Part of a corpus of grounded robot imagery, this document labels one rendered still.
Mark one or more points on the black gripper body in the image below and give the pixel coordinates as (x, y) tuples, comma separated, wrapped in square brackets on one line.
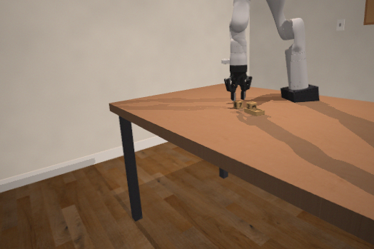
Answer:
[(238, 71)]

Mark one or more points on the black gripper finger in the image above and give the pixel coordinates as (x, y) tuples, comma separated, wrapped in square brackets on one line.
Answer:
[(246, 85), (231, 87)]

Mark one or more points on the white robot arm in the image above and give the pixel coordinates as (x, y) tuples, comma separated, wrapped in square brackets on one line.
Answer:
[(288, 29)]

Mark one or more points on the tan cube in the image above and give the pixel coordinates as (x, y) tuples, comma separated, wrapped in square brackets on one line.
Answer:
[(238, 104), (251, 105)]

